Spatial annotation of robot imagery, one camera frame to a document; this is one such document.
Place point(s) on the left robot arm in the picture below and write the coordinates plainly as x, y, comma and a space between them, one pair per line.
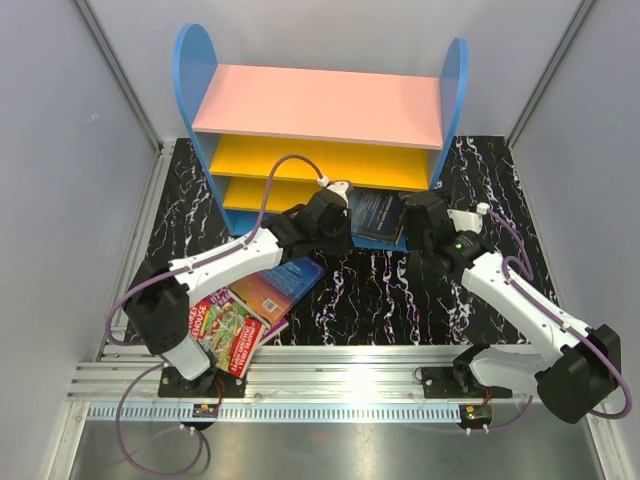
160, 297

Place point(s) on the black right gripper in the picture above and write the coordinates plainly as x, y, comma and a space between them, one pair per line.
410, 236

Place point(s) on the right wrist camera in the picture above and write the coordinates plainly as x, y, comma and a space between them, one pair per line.
469, 220

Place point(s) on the purple 117-Storey Treehouse book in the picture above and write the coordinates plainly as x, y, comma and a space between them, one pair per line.
272, 327

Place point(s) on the white slotted cable duct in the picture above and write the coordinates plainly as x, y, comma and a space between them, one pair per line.
468, 416

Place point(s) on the blue pink yellow bookshelf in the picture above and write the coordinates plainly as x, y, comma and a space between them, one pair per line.
264, 134

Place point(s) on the aluminium rail base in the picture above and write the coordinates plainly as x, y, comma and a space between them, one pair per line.
287, 374

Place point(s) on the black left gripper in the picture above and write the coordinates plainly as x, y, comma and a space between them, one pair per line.
346, 241

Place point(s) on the Jane Eyre blue orange book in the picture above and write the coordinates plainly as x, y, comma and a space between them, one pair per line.
271, 294

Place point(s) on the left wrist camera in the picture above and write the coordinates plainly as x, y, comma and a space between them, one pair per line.
342, 188

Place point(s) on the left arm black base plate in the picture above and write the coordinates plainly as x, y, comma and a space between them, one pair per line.
212, 383

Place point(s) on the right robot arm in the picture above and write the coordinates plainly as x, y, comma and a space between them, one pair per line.
575, 369

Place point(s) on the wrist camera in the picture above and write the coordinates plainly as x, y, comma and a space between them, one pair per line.
469, 220
342, 188

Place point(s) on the red Storey Treehouse book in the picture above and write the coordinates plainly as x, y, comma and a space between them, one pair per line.
227, 330

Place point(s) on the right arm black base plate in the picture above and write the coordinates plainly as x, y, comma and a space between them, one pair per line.
445, 382

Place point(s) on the Nineteen Eighty-Four grey-blue book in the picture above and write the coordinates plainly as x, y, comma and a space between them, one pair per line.
377, 215

